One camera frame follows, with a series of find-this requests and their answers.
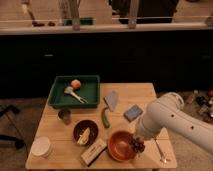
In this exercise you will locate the green cucumber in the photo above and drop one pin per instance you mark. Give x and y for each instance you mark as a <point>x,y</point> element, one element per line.
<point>104,118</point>

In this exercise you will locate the red bowl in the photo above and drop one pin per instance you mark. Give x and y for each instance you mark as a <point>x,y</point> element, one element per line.
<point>119,147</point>

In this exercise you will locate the green plastic tray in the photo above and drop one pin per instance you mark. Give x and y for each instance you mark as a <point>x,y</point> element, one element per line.
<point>89,90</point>

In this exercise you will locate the blue sponge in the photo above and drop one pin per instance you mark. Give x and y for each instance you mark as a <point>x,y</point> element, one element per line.
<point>132,113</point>

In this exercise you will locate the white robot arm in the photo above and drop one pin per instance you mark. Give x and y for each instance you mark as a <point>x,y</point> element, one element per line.
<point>166,112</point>

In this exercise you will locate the wooden brush block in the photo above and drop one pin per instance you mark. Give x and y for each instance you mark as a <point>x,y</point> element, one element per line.
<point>93,151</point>

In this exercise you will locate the dark purple grapes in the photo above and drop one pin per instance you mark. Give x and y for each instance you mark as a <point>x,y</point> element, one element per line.
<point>137,145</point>

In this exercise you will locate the orange fruit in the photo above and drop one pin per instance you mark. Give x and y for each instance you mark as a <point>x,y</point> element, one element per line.
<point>75,84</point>

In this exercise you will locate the dark brown bowl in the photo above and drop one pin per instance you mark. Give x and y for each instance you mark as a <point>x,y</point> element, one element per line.
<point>81,127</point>

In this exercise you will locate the yellow banana piece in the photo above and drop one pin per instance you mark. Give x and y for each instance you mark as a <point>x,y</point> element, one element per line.
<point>83,139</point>

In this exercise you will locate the silver metal spoon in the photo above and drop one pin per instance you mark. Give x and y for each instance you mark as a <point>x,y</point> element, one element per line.
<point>163,158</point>

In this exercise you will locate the small metal cup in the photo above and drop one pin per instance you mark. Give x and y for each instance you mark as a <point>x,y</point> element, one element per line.
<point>65,116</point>

